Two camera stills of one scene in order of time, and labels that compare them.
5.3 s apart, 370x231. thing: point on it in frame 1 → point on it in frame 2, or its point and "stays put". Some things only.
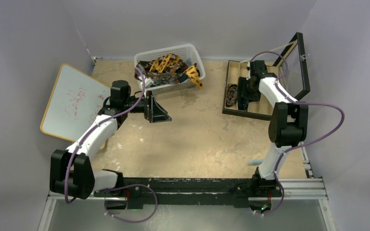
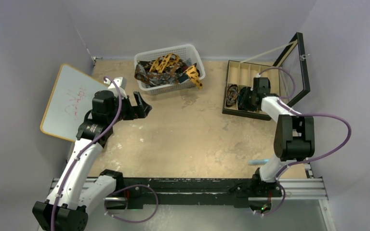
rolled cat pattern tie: (232, 91) stays put
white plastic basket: (187, 51) stays put
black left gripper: (154, 112) → (132, 110)
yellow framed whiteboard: (75, 99) stays put
